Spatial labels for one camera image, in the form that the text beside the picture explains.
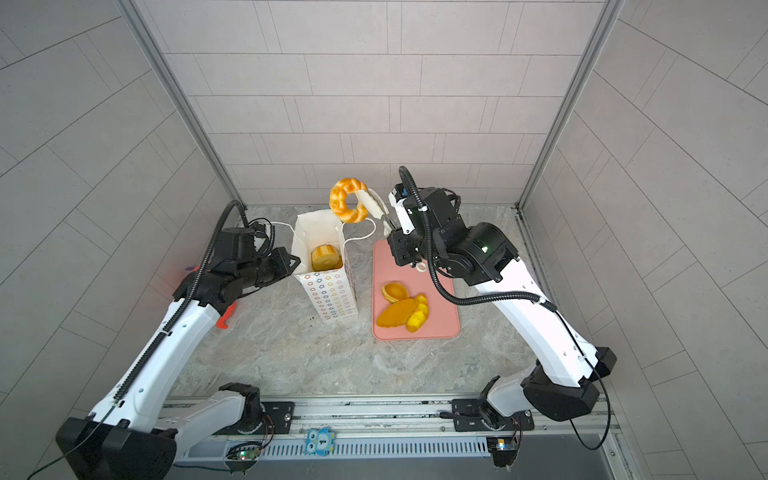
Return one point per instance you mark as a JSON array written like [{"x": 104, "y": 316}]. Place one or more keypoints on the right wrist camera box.
[{"x": 406, "y": 211}]

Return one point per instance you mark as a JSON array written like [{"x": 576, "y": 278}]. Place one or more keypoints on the red shark plush toy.
[{"x": 225, "y": 315}]

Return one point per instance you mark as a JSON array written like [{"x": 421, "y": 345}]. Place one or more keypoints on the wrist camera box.
[
  {"x": 262, "y": 228},
  {"x": 406, "y": 211}
]

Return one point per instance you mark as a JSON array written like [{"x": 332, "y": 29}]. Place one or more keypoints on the braided ring fake bread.
[{"x": 338, "y": 200}]

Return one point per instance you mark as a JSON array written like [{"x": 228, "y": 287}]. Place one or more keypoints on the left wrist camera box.
[{"x": 262, "y": 228}]

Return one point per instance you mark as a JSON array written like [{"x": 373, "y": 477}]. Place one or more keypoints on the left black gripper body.
[{"x": 279, "y": 264}]

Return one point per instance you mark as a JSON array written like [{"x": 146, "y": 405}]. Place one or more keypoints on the blue owl number tag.
[{"x": 320, "y": 442}]

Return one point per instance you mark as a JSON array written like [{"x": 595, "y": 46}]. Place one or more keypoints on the orange tart fake bread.
[{"x": 394, "y": 292}]

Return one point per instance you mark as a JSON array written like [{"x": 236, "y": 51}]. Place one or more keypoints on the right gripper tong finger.
[
  {"x": 366, "y": 200},
  {"x": 381, "y": 209}
]

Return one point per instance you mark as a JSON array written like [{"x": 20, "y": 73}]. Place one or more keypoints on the circuit board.
[
  {"x": 245, "y": 452},
  {"x": 503, "y": 450}
]

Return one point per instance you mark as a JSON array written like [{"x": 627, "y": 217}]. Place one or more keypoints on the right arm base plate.
[{"x": 473, "y": 415}]

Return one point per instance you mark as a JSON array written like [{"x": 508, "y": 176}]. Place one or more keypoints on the orange oval fake bread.
[{"x": 397, "y": 313}]

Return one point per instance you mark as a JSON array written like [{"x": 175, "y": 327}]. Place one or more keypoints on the left circuit board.
[{"x": 245, "y": 452}]

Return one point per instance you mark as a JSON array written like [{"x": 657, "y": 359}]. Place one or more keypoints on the aluminium mounting rail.
[{"x": 397, "y": 427}]

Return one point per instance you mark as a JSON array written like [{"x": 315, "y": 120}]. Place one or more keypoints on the pink plastic tray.
[{"x": 443, "y": 320}]

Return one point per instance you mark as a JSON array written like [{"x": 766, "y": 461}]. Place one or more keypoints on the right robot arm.
[{"x": 479, "y": 264}]

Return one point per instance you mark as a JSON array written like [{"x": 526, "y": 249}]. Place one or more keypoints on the right circuit board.
[{"x": 503, "y": 450}]

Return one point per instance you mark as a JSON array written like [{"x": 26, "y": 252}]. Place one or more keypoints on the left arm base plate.
[{"x": 277, "y": 417}]

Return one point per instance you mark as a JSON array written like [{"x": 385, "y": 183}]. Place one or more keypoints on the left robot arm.
[{"x": 123, "y": 437}]

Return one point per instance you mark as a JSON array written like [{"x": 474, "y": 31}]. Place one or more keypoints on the white printed paper bag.
[{"x": 332, "y": 292}]

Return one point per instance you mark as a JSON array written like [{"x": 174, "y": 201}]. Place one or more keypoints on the small yellow fake bread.
[{"x": 420, "y": 315}]

